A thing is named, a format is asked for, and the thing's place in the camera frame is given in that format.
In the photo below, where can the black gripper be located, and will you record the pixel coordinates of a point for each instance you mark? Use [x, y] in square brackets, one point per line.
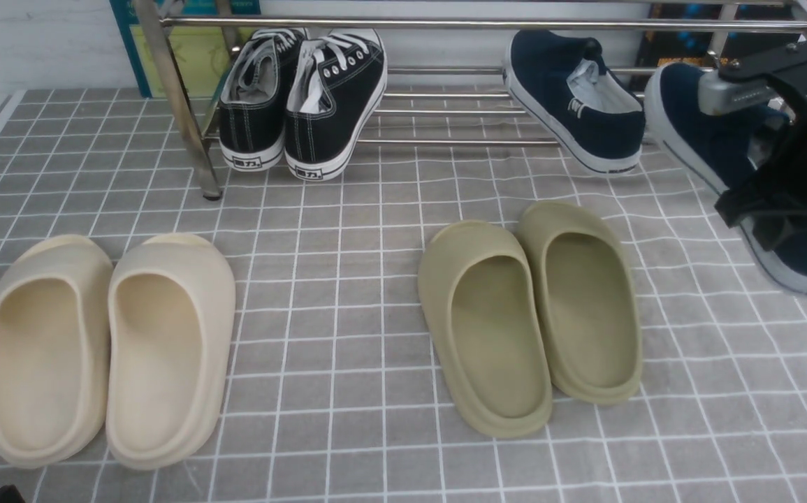
[775, 197]

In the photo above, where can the navy slip-on shoe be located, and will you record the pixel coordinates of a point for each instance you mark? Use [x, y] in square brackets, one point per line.
[564, 84]
[724, 152]

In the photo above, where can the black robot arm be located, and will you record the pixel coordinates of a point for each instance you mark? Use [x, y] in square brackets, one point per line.
[775, 197]

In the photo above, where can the metal shoe rack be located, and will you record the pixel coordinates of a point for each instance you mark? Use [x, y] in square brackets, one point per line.
[197, 137]

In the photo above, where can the black image processing book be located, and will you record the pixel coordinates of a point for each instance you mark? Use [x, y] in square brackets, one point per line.
[660, 47]

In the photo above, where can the right olive foam slipper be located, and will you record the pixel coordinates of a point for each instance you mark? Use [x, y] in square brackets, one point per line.
[585, 301]

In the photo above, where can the olive foam slipper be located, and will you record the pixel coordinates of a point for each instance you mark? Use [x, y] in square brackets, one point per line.
[476, 292]
[585, 301]

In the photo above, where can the left olive foam slipper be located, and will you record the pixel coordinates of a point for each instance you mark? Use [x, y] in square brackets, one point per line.
[476, 292]

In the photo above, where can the right black canvas sneaker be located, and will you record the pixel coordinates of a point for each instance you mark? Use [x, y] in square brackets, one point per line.
[339, 81]

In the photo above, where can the black canvas sneaker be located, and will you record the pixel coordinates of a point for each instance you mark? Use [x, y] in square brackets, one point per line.
[254, 96]
[339, 81]

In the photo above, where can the left black canvas sneaker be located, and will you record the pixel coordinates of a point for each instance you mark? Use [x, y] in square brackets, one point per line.
[254, 96]

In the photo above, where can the teal and yellow book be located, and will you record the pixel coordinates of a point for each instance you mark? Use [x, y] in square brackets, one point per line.
[200, 51]

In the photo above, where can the right cream foam slipper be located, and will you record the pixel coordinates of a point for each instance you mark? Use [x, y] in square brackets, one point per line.
[171, 305]

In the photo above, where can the cream foam slipper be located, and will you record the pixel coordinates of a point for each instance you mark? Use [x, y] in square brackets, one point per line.
[54, 350]
[171, 305]

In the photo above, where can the left cream foam slipper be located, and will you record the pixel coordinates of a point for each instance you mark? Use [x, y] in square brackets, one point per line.
[54, 350]

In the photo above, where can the black object at bottom edge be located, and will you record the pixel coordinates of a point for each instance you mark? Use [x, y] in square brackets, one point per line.
[10, 494]

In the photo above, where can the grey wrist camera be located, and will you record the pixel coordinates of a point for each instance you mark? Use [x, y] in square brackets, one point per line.
[718, 96]

